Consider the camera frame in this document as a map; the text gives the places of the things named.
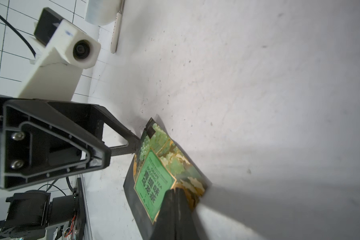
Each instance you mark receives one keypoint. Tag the metal spoon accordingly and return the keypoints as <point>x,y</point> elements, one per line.
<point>117,28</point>

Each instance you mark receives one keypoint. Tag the white ceramic bowl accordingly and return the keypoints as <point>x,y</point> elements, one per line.
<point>101,12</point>

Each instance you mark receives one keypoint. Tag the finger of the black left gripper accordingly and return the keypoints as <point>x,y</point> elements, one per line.
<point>93,118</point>

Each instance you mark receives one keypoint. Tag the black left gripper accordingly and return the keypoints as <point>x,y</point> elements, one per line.
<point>39,144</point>

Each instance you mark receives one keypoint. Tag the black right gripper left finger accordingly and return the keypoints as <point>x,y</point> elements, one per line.
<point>165,226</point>

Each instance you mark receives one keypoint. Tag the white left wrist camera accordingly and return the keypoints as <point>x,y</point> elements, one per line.
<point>65,52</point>

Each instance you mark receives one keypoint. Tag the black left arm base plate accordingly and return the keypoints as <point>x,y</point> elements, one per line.
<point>33,213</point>

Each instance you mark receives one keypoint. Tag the green tea bag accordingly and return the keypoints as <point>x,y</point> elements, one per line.
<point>159,165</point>

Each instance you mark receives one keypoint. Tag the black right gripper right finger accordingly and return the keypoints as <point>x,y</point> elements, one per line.
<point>185,228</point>

